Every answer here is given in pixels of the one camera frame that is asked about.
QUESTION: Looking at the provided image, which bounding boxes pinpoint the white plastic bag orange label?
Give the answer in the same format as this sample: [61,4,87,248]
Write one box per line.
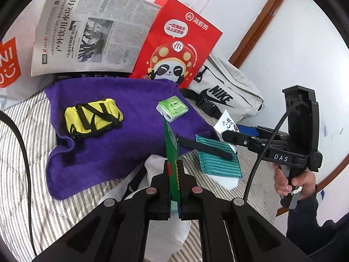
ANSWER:
[0,38,22,111]

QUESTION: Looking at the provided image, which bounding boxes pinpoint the striped bedsheet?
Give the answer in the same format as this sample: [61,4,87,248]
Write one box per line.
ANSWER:
[0,90,276,262]

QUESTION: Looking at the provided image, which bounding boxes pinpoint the white sling bag black strap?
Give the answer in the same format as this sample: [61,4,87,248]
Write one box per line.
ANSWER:
[181,52,265,123]

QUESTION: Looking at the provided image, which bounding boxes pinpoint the white printed sachet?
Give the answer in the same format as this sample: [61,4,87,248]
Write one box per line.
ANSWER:
[214,110,239,153]

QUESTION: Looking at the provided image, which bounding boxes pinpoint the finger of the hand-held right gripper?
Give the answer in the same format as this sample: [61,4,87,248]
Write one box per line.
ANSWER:
[237,126,289,143]
[222,130,268,157]

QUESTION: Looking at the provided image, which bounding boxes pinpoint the white sponge block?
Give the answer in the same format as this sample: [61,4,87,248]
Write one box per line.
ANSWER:
[213,173,240,191]

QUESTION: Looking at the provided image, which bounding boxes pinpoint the person's right forearm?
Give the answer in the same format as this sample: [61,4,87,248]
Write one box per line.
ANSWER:
[286,188,349,252]

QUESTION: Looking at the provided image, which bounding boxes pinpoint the red paper bag panda print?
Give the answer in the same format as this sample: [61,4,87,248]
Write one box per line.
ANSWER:
[128,0,228,89]

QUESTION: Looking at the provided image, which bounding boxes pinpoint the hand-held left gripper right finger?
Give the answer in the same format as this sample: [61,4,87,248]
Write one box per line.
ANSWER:
[177,160,311,262]

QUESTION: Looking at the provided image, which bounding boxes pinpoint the wooden wall trim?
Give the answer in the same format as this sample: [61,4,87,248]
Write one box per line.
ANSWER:
[318,164,349,194]
[229,0,293,66]

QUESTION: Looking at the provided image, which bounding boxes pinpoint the purple towel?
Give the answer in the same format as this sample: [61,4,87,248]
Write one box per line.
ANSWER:
[45,78,220,201]

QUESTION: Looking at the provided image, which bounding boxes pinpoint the black braided cable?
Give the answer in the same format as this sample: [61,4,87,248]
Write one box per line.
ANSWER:
[243,101,310,201]

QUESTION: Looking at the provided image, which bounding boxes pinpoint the person's right hand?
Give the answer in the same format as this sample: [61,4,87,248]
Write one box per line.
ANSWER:
[273,163,317,200]

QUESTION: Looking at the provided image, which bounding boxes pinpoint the black box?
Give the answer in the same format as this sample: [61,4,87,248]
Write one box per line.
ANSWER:
[53,71,131,82]

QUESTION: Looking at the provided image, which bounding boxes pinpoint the yellow pouch with black straps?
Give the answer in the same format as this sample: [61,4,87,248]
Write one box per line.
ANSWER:
[64,98,124,139]

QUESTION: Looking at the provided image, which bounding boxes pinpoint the newspaper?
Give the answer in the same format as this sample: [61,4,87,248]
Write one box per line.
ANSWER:
[31,0,160,77]

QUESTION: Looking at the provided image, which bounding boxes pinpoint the white tissue sheet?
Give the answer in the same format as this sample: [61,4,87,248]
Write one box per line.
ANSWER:
[121,155,191,262]

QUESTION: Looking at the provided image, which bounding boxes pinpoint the teal striped cleaning cloth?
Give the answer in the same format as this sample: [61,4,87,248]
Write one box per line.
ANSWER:
[195,135,243,179]

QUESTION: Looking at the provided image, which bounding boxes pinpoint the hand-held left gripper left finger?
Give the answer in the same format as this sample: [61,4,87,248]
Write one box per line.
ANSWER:
[34,160,171,262]

